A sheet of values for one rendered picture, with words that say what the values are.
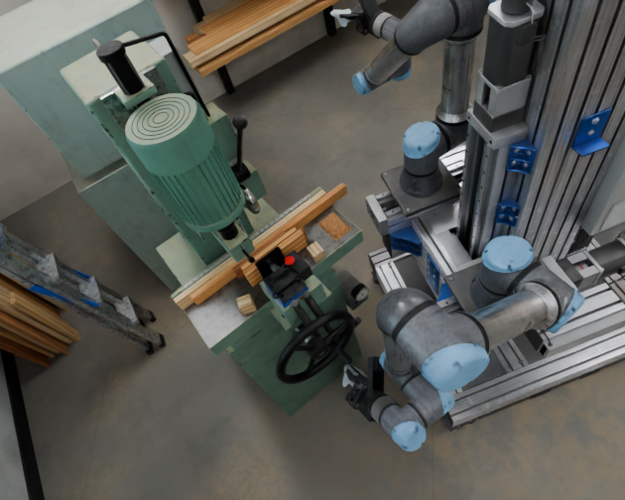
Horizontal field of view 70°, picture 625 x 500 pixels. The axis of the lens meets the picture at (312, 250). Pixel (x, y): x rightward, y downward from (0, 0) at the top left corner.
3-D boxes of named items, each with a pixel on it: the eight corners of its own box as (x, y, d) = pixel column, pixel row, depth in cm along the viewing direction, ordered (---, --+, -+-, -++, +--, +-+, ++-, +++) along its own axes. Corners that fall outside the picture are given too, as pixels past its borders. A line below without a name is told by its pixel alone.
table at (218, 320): (231, 380, 131) (223, 373, 126) (185, 312, 147) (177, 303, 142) (384, 257, 144) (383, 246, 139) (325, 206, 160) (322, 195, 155)
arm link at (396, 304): (356, 286, 91) (372, 369, 130) (390, 324, 85) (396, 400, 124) (400, 255, 93) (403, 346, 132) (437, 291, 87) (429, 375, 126)
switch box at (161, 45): (185, 108, 128) (158, 59, 115) (170, 94, 134) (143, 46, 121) (202, 97, 130) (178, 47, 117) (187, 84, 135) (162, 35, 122)
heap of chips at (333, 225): (335, 241, 144) (334, 237, 142) (316, 223, 149) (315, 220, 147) (352, 228, 145) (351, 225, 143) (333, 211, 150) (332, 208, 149)
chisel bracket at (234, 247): (239, 266, 135) (229, 251, 128) (216, 240, 143) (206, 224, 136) (258, 252, 137) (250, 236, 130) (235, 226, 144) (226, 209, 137)
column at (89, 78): (205, 268, 161) (82, 105, 103) (179, 232, 173) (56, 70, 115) (255, 231, 166) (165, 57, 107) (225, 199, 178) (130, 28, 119)
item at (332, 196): (197, 306, 140) (191, 300, 137) (194, 301, 142) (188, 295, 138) (347, 192, 154) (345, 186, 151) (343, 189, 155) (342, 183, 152)
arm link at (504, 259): (500, 249, 128) (508, 221, 117) (539, 281, 121) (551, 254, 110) (468, 273, 126) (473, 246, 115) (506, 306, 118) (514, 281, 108)
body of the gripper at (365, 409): (342, 398, 133) (363, 421, 123) (353, 372, 132) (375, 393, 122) (363, 401, 137) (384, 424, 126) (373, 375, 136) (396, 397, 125)
